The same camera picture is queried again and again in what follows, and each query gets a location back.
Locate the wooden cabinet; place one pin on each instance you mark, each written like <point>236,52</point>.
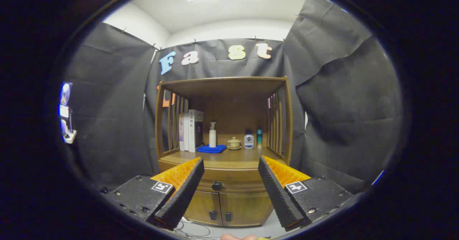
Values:
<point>233,107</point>

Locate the lidded tea bowl with saucer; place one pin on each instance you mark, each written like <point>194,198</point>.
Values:
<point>233,144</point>

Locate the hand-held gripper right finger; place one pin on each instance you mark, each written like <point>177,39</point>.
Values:
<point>279,195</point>

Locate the wooden cabinet door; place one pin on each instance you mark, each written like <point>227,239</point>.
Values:
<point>204,206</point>
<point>247,207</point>

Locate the white pump bottle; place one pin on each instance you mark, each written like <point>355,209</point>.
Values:
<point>212,137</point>

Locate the wooden countertop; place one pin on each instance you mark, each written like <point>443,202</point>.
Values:
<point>240,157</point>

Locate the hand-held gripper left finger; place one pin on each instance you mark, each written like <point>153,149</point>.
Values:
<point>181,195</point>

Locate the wooden drawer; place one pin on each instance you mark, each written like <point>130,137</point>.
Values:
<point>233,177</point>

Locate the blue cloth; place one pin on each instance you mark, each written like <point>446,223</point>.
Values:
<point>211,149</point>

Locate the pale purple book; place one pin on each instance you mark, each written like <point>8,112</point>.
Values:
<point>181,132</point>

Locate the white device on stand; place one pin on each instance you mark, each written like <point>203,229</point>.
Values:
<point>66,114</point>

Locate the white book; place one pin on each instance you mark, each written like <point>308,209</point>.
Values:
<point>186,132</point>

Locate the book with dark portrait cover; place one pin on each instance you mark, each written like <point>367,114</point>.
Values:
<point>197,132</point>

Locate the teal bottle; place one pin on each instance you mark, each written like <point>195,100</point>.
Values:
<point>259,139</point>

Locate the white lotion bottle blue cap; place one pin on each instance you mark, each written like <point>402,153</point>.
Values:
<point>249,141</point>

